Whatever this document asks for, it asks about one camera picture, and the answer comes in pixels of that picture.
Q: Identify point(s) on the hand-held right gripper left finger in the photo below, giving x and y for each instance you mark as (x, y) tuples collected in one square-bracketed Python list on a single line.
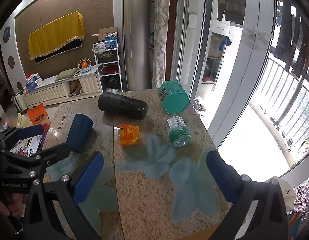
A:
[(89, 177)]

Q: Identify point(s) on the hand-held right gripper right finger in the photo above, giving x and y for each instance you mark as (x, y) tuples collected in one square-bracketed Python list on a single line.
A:
[(220, 177)]

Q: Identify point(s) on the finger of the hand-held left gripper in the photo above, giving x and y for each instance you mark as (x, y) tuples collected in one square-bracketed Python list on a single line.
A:
[(58, 151), (32, 131)]

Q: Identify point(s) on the dark blue cup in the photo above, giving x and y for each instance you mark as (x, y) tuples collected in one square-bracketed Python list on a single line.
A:
[(80, 132)]

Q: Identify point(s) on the person's left hand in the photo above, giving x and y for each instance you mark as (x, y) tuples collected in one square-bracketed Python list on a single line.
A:
[(2, 205)]

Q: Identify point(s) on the pile of papers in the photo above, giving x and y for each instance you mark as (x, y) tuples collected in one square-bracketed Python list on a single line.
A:
[(28, 145)]

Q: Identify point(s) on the orange bag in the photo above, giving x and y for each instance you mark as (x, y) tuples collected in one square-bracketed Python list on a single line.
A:
[(38, 115)]

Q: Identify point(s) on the white suitcase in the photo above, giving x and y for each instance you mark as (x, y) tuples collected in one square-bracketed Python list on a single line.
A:
[(19, 102)]

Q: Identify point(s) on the white tv cabinet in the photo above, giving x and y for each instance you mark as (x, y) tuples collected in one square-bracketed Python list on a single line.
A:
[(52, 90)]

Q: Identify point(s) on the blue packet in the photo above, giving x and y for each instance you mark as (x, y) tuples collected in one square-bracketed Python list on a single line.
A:
[(32, 81)]

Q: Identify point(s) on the orange transparent packet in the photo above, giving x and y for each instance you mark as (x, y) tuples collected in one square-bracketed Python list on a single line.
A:
[(130, 135)]

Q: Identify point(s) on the clear green label bottle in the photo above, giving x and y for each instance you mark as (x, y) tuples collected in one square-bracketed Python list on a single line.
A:
[(179, 132)]

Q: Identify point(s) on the white paper box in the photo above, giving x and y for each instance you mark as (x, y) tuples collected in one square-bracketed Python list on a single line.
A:
[(285, 192)]

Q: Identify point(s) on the green cushion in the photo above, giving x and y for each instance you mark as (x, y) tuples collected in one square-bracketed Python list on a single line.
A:
[(67, 74)]

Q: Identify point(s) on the white slippers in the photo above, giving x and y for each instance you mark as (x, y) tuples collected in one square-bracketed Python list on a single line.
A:
[(199, 106)]

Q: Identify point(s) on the black cylindrical flask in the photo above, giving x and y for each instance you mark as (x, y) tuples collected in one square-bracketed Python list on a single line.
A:
[(123, 106)]

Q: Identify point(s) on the black television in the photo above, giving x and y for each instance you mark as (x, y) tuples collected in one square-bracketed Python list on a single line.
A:
[(59, 52)]

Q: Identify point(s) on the fruit basket with oranges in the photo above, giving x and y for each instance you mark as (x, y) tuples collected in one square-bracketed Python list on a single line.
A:
[(84, 66)]

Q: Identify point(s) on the colourful printed cloth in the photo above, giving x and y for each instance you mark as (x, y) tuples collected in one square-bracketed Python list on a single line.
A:
[(303, 212)]

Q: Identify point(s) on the teal hexagonal tin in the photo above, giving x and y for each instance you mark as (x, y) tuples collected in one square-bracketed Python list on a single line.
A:
[(174, 97)]

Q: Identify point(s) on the potted plant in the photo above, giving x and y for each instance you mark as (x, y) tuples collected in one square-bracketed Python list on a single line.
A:
[(308, 142)]

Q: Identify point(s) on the white metal rack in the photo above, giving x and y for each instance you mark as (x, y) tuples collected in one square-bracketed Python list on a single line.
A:
[(108, 66)]

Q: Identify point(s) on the yellow cloth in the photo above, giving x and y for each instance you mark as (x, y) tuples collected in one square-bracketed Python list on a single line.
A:
[(54, 33)]

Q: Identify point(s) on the balcony railing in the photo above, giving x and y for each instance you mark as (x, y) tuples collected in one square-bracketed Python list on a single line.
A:
[(284, 97)]

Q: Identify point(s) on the white plastic bag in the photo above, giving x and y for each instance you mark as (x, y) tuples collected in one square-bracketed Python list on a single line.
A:
[(100, 47)]

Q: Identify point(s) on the blue carton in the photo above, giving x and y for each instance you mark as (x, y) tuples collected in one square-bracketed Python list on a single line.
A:
[(111, 42)]

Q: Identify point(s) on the cardboard box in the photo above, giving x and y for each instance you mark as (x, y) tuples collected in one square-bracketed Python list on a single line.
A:
[(105, 32)]

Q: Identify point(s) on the blue hanging cloth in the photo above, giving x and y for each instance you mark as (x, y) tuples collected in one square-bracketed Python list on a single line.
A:
[(224, 43)]

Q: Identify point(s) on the grey standing air conditioner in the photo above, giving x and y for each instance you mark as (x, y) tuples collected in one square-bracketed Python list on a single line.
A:
[(137, 30)]

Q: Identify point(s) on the dark hanging clothes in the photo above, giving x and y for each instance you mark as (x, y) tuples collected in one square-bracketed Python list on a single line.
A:
[(294, 45)]

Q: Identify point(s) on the patterned curtain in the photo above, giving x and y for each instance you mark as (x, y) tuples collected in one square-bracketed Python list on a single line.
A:
[(160, 35)]

